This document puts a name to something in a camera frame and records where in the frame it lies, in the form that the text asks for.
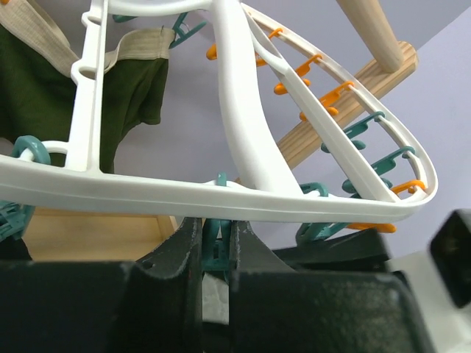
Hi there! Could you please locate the white oval clip hanger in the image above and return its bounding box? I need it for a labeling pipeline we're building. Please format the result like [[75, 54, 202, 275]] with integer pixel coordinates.
[[1, 1, 438, 223]]

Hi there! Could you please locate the wooden drying rack frame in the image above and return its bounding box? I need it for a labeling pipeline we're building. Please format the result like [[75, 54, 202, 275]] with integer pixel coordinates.
[[24, 0, 420, 262]]

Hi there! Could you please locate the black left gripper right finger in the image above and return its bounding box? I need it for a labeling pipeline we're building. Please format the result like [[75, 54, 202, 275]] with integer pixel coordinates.
[[230, 221, 433, 352]]

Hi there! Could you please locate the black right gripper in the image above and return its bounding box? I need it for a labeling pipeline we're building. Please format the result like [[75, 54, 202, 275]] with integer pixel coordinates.
[[275, 209, 470, 352]]

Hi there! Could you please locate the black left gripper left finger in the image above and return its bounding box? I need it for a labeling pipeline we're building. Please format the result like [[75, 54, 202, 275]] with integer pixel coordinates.
[[1, 218, 202, 352]]

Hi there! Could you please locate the teal clothes peg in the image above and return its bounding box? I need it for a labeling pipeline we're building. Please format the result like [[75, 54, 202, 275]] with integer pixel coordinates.
[[201, 172, 231, 273]]

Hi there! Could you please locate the olive green hanging underwear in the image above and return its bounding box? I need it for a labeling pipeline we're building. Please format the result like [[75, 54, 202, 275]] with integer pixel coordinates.
[[1, 1, 174, 173]]

